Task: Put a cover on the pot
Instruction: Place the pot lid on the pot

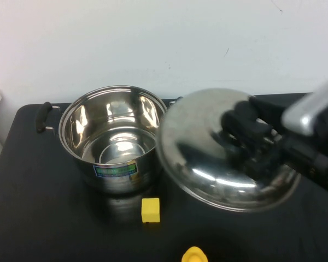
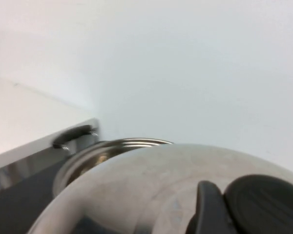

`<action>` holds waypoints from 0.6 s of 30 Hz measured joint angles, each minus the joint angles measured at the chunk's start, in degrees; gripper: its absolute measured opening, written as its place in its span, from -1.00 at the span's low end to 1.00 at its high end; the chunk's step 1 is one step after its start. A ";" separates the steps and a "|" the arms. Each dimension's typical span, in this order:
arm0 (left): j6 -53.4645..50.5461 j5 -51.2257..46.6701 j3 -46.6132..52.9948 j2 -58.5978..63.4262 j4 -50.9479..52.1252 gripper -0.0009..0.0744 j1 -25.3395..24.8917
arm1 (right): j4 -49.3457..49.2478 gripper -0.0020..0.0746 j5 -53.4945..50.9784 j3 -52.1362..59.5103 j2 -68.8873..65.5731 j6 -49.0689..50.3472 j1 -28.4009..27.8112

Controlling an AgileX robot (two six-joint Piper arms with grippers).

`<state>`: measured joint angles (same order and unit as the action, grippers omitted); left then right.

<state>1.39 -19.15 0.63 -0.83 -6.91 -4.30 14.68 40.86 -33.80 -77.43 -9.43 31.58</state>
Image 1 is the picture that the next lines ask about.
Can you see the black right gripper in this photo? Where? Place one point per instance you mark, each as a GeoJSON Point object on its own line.
{"type": "Point", "coordinates": [303, 155]}

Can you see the yellow rounded plastic object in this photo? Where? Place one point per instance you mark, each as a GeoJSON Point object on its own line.
{"type": "Point", "coordinates": [194, 256]}

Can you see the steel lid with black knob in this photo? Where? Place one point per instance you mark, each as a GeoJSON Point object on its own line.
{"type": "Point", "coordinates": [196, 136]}

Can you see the yellow foam cube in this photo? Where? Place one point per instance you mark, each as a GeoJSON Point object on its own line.
{"type": "Point", "coordinates": [151, 210]}

